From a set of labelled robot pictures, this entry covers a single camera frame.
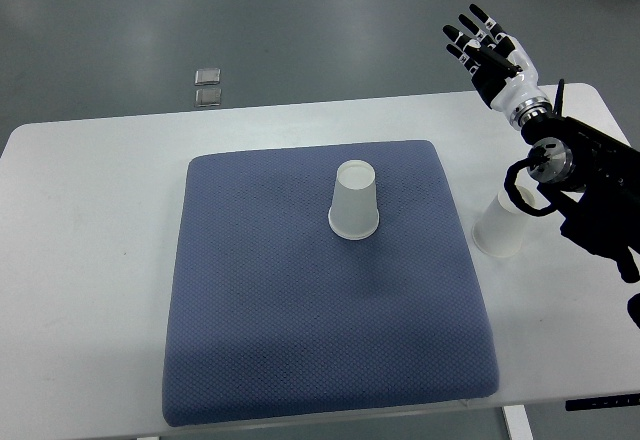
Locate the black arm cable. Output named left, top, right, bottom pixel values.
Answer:
left=504, top=78, right=566, bottom=216

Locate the blue mesh cushion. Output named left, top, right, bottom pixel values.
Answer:
left=162, top=140, right=499, bottom=427

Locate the black table control panel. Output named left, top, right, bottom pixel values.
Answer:
left=565, top=393, right=640, bottom=412

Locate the upper metal floor plate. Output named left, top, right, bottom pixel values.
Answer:
left=194, top=67, right=221, bottom=86

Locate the metal floor plate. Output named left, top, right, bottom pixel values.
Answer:
left=194, top=87, right=222, bottom=108
left=194, top=67, right=221, bottom=86

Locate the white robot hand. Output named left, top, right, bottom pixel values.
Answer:
left=442, top=3, right=551, bottom=125

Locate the white table leg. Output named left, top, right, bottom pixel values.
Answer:
left=502, top=405, right=534, bottom=440

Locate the lower metal floor plate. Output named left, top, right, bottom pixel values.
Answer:
left=194, top=87, right=222, bottom=108

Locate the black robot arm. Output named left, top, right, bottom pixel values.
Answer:
left=443, top=4, right=639, bottom=284

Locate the white paper cup on cushion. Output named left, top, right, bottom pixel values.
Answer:
left=328, top=160, right=379, bottom=241

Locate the white paper cup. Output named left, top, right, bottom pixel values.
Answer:
left=328, top=160, right=379, bottom=241
left=471, top=188, right=531, bottom=258

